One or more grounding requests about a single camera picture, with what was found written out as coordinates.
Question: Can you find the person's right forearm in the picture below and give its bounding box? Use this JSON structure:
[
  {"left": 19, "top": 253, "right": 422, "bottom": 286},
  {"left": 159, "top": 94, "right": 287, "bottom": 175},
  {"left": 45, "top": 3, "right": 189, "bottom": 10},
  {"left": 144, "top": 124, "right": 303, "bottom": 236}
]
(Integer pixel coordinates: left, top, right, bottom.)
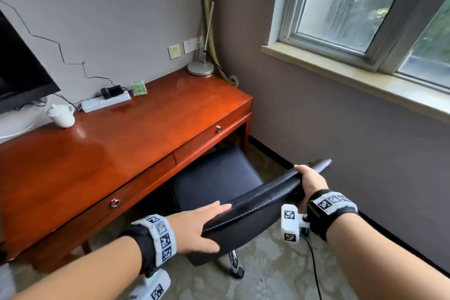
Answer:
[{"left": 325, "top": 211, "right": 450, "bottom": 300}]

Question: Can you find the black power adapter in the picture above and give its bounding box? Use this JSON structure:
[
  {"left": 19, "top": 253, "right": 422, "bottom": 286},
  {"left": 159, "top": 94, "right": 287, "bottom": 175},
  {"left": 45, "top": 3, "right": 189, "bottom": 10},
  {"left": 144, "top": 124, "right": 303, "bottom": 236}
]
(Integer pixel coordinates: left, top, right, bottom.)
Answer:
[{"left": 101, "top": 85, "right": 127, "bottom": 100}]

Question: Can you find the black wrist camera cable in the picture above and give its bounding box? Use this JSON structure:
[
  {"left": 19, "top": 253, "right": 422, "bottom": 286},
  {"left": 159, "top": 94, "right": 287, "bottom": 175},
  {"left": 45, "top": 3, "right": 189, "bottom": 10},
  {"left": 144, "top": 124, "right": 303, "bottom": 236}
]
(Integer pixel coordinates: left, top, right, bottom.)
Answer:
[{"left": 299, "top": 233, "right": 323, "bottom": 300}]

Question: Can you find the white wall socket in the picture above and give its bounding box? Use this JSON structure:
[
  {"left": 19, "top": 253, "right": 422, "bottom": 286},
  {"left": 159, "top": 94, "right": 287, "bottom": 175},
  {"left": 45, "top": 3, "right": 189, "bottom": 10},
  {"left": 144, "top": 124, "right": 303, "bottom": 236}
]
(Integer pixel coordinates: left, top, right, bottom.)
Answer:
[{"left": 183, "top": 36, "right": 204, "bottom": 54}]

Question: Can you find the red-brown wooden desk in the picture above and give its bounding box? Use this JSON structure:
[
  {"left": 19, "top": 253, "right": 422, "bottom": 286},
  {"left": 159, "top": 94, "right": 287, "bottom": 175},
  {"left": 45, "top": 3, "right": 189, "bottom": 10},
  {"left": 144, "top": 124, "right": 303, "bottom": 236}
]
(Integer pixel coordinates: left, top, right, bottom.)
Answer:
[{"left": 0, "top": 67, "right": 253, "bottom": 273}]

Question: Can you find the person's left hand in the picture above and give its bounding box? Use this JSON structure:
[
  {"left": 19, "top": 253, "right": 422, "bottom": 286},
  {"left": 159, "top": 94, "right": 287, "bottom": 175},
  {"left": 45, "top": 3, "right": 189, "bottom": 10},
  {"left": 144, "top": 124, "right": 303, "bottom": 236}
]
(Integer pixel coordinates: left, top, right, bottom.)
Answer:
[{"left": 165, "top": 201, "right": 233, "bottom": 254}]

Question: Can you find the small green box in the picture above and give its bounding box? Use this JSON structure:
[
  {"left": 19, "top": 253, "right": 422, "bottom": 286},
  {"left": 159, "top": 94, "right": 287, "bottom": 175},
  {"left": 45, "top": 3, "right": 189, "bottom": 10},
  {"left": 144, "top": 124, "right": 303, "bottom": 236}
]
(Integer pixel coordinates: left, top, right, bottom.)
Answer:
[{"left": 131, "top": 80, "right": 148, "bottom": 97}]

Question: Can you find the person's left forearm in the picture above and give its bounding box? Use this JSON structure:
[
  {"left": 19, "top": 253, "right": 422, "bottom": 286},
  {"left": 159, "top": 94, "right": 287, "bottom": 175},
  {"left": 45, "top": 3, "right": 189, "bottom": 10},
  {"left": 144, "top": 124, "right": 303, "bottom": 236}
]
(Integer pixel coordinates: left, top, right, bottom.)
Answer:
[{"left": 0, "top": 236, "right": 143, "bottom": 300}]

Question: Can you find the white power strip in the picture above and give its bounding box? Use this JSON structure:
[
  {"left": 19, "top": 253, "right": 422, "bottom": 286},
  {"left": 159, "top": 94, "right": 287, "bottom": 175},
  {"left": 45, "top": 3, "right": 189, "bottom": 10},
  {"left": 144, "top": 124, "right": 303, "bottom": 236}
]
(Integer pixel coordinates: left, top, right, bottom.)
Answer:
[{"left": 80, "top": 91, "right": 131, "bottom": 113}]

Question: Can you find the black leather office chair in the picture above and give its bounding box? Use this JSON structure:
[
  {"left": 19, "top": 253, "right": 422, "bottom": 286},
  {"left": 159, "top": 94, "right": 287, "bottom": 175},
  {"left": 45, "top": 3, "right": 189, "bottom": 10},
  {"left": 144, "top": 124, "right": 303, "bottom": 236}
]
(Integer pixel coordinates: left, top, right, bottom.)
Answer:
[{"left": 171, "top": 146, "right": 333, "bottom": 279}]

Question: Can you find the black flat television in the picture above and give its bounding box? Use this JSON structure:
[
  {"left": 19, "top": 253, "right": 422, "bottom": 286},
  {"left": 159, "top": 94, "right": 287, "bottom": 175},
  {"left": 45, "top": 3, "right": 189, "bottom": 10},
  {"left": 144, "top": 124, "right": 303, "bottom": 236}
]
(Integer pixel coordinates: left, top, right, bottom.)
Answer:
[{"left": 0, "top": 9, "right": 61, "bottom": 115}]

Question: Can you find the beige corrugated hose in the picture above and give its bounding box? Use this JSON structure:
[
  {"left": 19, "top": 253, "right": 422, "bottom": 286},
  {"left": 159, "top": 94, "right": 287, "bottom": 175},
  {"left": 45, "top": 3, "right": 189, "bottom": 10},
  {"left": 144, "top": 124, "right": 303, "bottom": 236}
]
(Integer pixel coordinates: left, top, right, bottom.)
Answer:
[{"left": 200, "top": 0, "right": 240, "bottom": 86}]

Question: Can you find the black marker wristband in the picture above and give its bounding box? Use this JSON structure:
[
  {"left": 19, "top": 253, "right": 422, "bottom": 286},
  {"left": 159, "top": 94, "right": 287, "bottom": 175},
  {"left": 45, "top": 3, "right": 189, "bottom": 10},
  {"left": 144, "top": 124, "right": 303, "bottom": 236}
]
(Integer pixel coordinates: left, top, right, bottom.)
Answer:
[
  {"left": 120, "top": 214, "right": 177, "bottom": 278},
  {"left": 306, "top": 189, "right": 359, "bottom": 243}
]

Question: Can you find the white cable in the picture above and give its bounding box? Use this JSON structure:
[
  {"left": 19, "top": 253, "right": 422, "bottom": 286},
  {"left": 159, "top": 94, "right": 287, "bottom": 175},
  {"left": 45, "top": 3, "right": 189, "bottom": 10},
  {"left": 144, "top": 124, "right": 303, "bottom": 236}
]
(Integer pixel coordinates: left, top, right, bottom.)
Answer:
[{"left": 0, "top": 112, "right": 48, "bottom": 144}]

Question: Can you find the black right marker wristband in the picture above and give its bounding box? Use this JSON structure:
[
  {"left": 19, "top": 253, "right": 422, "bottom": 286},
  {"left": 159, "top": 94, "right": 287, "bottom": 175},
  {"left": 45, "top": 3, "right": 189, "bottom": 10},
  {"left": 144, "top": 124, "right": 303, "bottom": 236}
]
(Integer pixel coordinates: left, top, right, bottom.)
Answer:
[{"left": 306, "top": 189, "right": 359, "bottom": 243}]

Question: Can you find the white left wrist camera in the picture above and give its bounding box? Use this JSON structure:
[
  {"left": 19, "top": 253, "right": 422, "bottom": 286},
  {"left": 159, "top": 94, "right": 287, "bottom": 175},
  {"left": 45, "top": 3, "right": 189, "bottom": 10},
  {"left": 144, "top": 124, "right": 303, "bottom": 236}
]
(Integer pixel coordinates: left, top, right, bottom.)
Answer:
[{"left": 129, "top": 270, "right": 172, "bottom": 300}]

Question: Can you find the black left marker wristband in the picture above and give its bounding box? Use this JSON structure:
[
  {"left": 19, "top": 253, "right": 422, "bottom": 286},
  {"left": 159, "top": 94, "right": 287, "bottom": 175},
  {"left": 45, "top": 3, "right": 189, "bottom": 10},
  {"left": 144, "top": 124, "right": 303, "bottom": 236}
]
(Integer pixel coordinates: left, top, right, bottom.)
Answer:
[{"left": 120, "top": 214, "right": 177, "bottom": 278}]

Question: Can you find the thin black wall cable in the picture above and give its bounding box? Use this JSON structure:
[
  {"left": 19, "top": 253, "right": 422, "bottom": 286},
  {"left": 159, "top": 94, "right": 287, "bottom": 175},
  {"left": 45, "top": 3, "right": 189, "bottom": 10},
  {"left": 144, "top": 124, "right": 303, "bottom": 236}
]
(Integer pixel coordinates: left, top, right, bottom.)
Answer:
[{"left": 0, "top": 0, "right": 122, "bottom": 90}]

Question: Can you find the silver desk lamp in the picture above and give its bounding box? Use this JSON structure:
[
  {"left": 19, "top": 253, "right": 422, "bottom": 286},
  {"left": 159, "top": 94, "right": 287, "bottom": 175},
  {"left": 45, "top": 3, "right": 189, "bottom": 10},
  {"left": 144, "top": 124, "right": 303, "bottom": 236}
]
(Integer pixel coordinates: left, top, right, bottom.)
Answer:
[{"left": 187, "top": 0, "right": 215, "bottom": 77}]

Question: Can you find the grey framed window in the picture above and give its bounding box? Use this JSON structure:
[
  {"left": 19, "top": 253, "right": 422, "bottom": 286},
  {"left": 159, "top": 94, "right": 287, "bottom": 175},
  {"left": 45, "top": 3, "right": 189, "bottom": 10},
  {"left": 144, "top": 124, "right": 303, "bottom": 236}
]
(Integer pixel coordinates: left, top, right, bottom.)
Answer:
[{"left": 277, "top": 0, "right": 450, "bottom": 85}]

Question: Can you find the person's right hand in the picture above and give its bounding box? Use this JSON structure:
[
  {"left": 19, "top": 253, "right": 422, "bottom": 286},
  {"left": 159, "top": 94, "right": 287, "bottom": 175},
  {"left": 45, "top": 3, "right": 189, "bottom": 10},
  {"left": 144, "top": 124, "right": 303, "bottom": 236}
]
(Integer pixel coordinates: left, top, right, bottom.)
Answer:
[{"left": 293, "top": 164, "right": 330, "bottom": 203}]

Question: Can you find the white ceramic teapot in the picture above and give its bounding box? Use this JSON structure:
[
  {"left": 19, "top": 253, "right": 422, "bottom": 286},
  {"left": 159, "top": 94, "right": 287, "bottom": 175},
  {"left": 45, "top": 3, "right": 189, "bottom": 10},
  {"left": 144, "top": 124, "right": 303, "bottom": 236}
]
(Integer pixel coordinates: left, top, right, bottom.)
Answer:
[{"left": 47, "top": 102, "right": 76, "bottom": 129}]

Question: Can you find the beige stone window sill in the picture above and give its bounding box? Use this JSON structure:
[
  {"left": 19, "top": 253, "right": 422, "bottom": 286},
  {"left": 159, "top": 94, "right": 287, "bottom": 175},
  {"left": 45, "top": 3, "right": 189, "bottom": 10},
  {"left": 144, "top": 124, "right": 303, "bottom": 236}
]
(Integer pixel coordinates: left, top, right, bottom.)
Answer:
[{"left": 260, "top": 42, "right": 450, "bottom": 116}]

